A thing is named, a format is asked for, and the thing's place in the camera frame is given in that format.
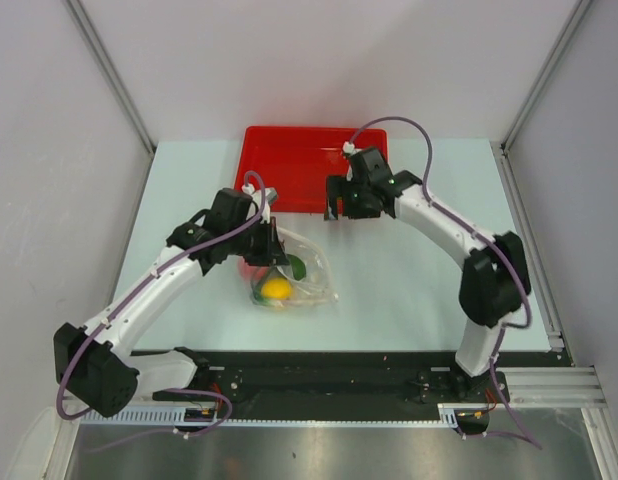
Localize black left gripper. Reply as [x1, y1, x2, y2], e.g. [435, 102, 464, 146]
[227, 216, 289, 267]

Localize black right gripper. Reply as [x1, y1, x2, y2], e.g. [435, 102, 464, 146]
[324, 175, 380, 222]

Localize clear zip top bag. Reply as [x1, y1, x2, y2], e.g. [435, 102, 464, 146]
[242, 227, 339, 310]

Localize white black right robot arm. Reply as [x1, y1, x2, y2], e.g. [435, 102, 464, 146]
[325, 142, 532, 401]

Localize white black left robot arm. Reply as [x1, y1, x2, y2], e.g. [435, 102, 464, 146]
[53, 185, 289, 417]

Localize yellow fake lemon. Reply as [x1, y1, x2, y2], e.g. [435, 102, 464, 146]
[260, 278, 293, 300]

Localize red fake tomato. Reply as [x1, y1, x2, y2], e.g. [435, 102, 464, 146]
[237, 259, 260, 281]

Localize red plastic tray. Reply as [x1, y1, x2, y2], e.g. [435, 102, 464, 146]
[234, 126, 388, 214]

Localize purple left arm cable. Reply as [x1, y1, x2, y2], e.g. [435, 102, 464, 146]
[56, 170, 269, 454]

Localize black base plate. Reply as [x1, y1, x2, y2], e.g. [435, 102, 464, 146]
[152, 349, 513, 436]

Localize aluminium frame post right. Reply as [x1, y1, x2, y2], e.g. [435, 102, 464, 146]
[501, 0, 598, 151]

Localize aluminium frame post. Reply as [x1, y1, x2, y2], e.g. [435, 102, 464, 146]
[63, 0, 158, 156]
[501, 0, 598, 151]

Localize white slotted cable duct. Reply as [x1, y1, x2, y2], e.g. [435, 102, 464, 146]
[82, 406, 458, 429]

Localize aluminium rail right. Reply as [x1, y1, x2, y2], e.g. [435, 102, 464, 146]
[498, 144, 618, 480]

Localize aluminium frame post left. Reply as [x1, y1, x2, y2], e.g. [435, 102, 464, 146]
[63, 0, 158, 156]

